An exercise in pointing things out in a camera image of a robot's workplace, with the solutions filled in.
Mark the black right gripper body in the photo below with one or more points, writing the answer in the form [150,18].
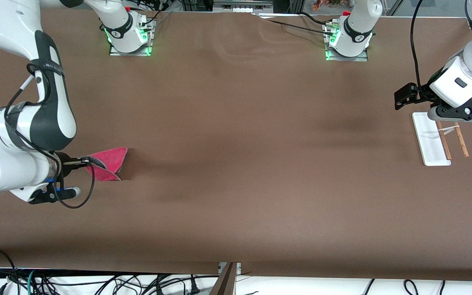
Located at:
[61,159]

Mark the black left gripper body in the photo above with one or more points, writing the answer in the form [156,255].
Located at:
[423,91]

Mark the pink microfibre towel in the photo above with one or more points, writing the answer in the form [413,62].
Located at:
[111,159]

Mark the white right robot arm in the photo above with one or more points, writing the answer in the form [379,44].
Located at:
[14,164]

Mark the white tie on rack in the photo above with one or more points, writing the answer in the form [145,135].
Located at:
[449,130]

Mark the wooden chopsticks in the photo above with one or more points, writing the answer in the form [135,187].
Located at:
[445,147]

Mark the orange artificial leaves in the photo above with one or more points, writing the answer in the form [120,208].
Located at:
[326,4]

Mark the brown table cover sheet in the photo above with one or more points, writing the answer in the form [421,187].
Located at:
[236,164]

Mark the brown wooden beam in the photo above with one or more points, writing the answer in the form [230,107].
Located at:
[223,282]

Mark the grey device with white sockets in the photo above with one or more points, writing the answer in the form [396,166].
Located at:
[242,5]

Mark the white rack base plate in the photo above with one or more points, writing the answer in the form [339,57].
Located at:
[428,143]

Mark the small metal bracket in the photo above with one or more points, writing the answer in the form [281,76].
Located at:
[239,267]

